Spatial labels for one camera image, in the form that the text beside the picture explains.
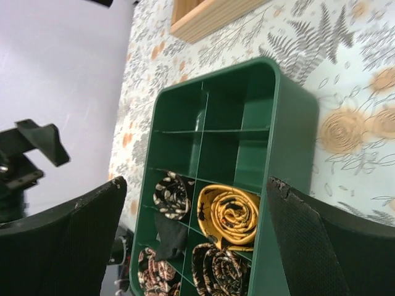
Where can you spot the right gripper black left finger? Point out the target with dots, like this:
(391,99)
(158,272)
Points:
(63,250)

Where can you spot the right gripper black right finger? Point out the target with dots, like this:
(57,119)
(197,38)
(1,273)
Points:
(327,251)

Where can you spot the yellow rolled tie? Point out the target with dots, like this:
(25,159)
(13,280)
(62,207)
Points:
(228,217)

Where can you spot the black gold paisley rolled tie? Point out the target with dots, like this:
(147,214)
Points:
(219,272)

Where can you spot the black folded cloth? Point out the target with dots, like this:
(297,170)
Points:
(172,235)

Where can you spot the black white patterned rolled tie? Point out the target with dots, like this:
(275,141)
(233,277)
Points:
(173,195)

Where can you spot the green divided organizer box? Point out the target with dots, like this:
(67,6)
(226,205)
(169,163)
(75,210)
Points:
(236,126)

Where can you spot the floral tablecloth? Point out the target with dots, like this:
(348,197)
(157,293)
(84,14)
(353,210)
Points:
(341,51)

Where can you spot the wooden tray base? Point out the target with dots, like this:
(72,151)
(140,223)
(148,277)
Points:
(194,20)

